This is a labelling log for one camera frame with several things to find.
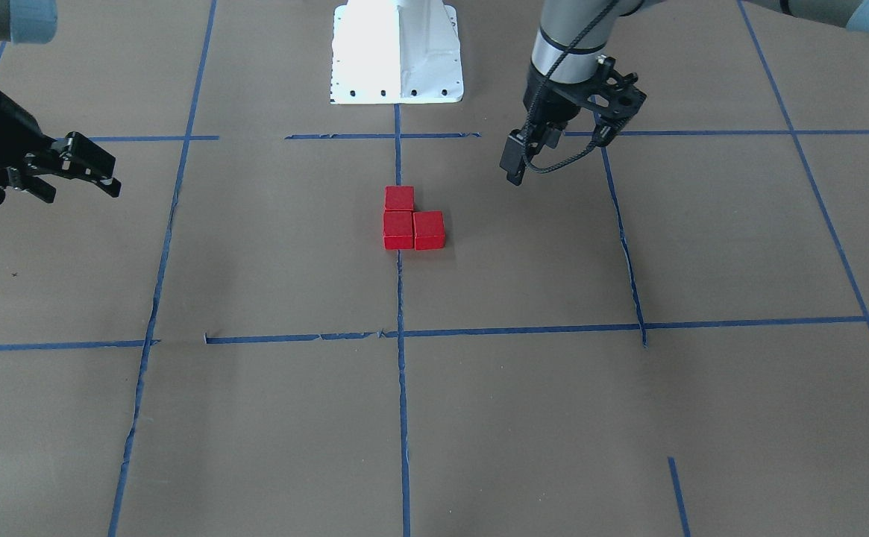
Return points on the short horizontal blue tape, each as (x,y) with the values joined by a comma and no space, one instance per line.
(75,345)

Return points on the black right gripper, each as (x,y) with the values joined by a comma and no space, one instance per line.
(3,133)

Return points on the red block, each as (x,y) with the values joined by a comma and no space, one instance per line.
(398,229)
(399,199)
(429,230)

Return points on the centre vertical blue tape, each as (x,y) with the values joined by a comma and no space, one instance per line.
(406,516)

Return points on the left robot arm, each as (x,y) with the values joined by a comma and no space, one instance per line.
(711,70)

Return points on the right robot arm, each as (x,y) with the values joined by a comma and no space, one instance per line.
(32,22)

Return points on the torn horizontal blue tape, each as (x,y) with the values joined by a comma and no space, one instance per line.
(419,334)

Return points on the wrinkled vertical blue tape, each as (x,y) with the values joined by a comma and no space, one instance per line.
(640,322)

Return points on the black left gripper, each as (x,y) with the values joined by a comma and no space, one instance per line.
(548,100)

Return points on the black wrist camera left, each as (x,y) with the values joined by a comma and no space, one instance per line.
(612,97)

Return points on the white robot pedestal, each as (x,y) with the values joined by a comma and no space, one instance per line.
(396,52)

